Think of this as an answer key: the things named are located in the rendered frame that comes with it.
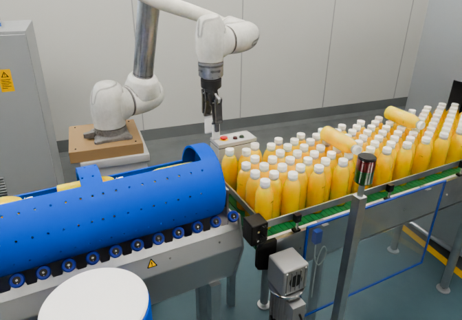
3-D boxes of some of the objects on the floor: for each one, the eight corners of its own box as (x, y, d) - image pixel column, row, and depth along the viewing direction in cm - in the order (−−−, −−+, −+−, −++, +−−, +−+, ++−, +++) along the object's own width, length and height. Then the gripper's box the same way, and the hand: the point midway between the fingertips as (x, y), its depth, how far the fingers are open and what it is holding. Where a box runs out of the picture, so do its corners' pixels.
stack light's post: (318, 386, 188) (351, 194, 140) (324, 382, 190) (359, 191, 142) (324, 393, 185) (359, 199, 137) (330, 389, 187) (368, 197, 139)
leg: (196, 351, 204) (192, 259, 177) (206, 347, 207) (203, 254, 179) (200, 360, 200) (197, 267, 172) (210, 356, 202) (209, 263, 175)
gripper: (191, 71, 145) (193, 129, 155) (212, 84, 130) (214, 147, 140) (209, 69, 148) (210, 125, 158) (232, 82, 133) (232, 144, 143)
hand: (212, 129), depth 148 cm, fingers open, 6 cm apart
